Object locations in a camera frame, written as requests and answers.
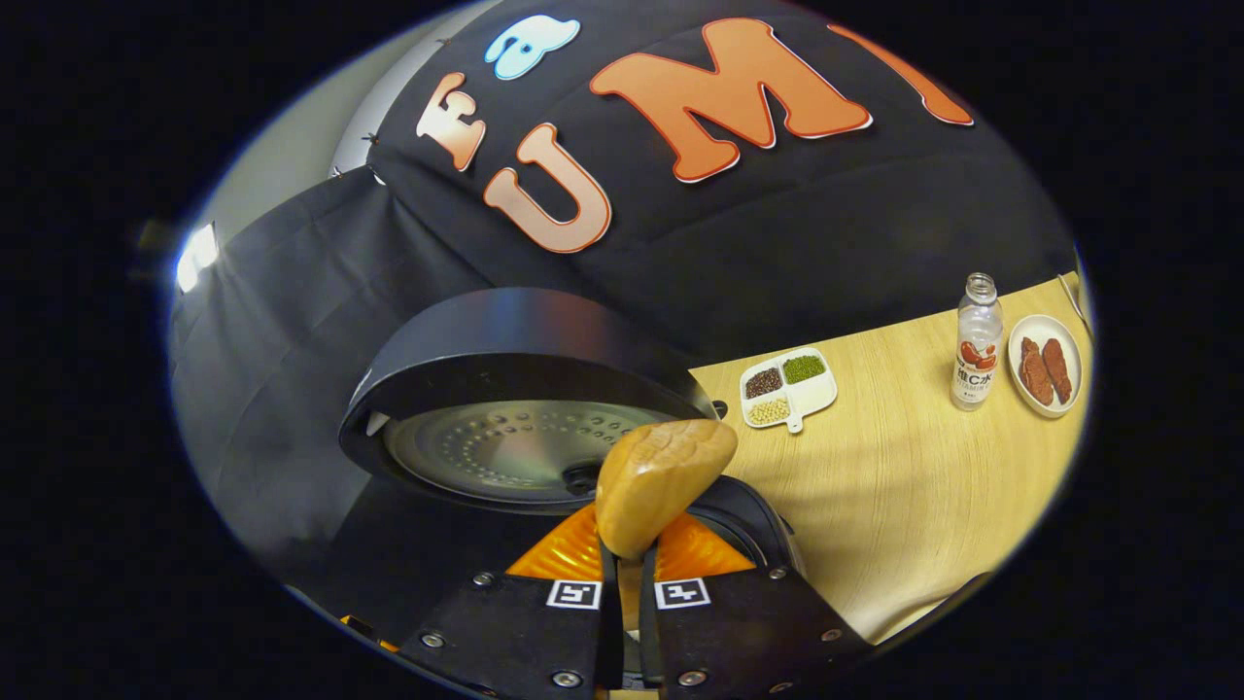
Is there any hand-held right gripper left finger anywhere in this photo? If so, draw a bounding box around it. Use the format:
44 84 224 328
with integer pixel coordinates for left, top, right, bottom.
400 503 623 696

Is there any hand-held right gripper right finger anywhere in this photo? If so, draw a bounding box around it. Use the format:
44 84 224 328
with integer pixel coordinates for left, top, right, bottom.
637 510 871 699

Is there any wooden spoon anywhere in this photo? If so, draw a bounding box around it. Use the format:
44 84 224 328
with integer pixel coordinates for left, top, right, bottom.
595 418 740 686

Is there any black rice cooker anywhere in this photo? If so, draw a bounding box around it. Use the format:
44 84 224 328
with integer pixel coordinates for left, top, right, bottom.
292 287 808 633

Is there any white divided bean dish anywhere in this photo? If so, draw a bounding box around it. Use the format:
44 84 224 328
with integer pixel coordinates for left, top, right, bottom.
739 347 839 435

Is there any clear drink bottle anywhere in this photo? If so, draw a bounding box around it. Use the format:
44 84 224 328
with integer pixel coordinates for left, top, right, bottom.
950 272 1005 412

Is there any brown meat piece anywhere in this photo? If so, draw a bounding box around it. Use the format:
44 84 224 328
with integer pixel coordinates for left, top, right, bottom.
1040 337 1073 404
1019 336 1055 407

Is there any black backdrop cloth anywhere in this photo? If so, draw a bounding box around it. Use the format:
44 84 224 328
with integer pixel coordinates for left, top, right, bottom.
170 0 1080 584

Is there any ceiling light panel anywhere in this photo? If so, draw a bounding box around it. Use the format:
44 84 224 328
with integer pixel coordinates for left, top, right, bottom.
175 222 220 295

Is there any white round plate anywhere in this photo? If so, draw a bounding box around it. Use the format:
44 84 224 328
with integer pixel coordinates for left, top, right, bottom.
1007 314 1085 419

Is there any white toaster cable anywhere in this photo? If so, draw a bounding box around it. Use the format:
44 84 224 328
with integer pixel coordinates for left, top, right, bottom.
1057 275 1090 336

